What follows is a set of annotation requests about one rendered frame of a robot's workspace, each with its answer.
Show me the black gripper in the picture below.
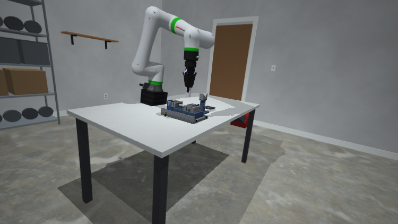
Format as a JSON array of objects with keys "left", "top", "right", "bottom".
[{"left": 183, "top": 61, "right": 197, "bottom": 97}]

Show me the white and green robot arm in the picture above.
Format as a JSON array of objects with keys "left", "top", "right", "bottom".
[{"left": 131, "top": 6, "right": 215, "bottom": 92}]

